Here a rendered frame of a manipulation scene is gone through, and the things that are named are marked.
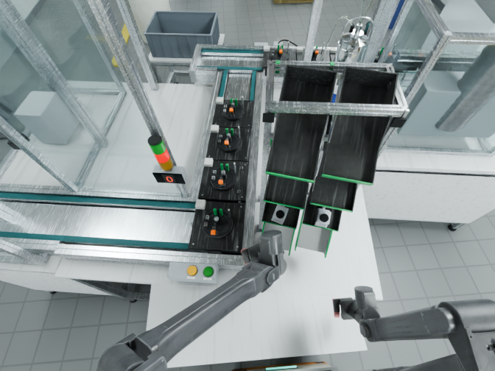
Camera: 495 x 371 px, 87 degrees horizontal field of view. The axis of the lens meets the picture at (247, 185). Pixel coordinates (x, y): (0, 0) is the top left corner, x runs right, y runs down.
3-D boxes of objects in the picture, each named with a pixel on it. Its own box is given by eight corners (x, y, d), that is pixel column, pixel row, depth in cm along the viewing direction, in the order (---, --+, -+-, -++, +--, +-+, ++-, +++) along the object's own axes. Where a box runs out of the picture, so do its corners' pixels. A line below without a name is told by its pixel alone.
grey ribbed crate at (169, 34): (214, 59, 250) (211, 35, 231) (151, 57, 253) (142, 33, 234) (220, 35, 272) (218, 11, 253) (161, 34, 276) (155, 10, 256)
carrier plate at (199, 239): (241, 252, 117) (241, 251, 115) (188, 249, 118) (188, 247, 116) (245, 205, 130) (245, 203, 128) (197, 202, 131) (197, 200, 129)
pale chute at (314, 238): (325, 252, 113) (325, 258, 108) (294, 246, 114) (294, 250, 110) (340, 191, 106) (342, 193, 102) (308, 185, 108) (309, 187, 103)
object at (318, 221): (325, 227, 97) (328, 228, 90) (313, 224, 98) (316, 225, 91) (329, 205, 98) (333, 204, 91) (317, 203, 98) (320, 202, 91)
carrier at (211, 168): (245, 202, 130) (245, 189, 120) (198, 199, 132) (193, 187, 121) (249, 163, 143) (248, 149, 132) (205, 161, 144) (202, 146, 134)
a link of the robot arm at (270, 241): (244, 279, 75) (268, 286, 69) (239, 240, 73) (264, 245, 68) (268, 263, 84) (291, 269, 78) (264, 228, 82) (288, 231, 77)
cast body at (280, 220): (282, 224, 98) (282, 224, 91) (271, 220, 98) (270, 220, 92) (290, 204, 98) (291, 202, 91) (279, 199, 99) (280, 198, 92)
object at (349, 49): (353, 97, 144) (381, 24, 111) (326, 96, 144) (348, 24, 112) (349, 81, 151) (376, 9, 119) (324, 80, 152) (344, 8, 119)
